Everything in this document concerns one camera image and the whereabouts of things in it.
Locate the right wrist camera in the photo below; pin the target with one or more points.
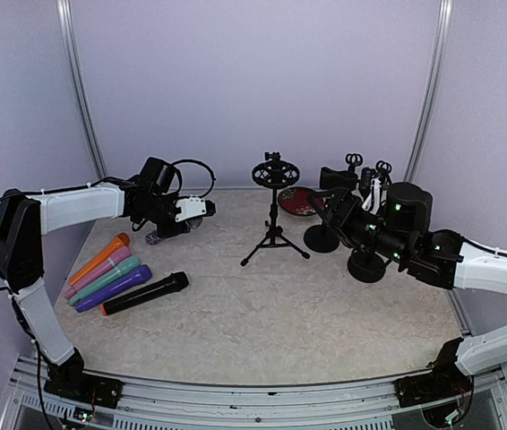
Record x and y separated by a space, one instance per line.
370 188

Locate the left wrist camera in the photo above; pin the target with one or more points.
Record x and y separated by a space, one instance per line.
194 207

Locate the black microphone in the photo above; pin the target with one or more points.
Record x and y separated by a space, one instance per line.
173 283

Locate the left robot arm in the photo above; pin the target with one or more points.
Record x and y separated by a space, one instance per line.
28 217

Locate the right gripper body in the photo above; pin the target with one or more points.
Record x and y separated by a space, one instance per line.
348 224

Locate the glitter microphone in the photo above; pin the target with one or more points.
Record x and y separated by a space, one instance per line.
152 239

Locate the pink microphone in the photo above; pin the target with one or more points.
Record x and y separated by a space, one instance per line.
113 260

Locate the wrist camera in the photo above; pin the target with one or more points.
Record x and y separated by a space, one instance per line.
370 188
194 207

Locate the aluminium corner frame post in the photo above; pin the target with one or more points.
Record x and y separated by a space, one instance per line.
431 89

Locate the red patterned coaster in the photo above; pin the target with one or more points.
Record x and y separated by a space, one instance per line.
294 200

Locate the black desk stand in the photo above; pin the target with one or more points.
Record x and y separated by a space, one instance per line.
354 161

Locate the black tripod microphone stand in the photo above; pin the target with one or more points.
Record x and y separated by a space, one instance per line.
275 174

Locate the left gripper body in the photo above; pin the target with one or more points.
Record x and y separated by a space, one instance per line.
165 231

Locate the purple microphone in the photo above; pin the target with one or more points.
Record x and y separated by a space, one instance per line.
135 277

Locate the teal microphone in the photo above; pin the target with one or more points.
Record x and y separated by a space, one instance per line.
122 269

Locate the left aluminium frame post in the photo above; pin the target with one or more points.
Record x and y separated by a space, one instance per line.
65 18

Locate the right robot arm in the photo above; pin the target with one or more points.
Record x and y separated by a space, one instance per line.
399 232

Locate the orange microphone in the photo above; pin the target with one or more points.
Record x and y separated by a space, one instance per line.
120 240

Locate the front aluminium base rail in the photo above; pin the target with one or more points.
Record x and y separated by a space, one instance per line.
153 404

